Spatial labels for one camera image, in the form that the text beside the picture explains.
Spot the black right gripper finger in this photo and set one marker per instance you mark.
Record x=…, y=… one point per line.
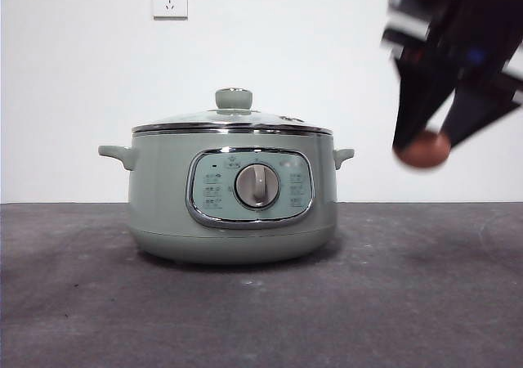
x=478, y=106
x=412, y=98

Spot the brown egg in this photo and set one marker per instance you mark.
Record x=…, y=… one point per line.
x=421, y=155

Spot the glass lid with green knob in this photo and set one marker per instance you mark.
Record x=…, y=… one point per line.
x=233, y=99

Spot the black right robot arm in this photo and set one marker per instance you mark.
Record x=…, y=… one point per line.
x=474, y=20

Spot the sage green electric cooking pot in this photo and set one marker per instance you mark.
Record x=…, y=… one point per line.
x=163, y=188

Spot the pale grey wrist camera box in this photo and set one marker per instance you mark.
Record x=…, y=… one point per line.
x=408, y=20

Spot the white wall socket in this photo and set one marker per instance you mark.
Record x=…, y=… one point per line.
x=171, y=1

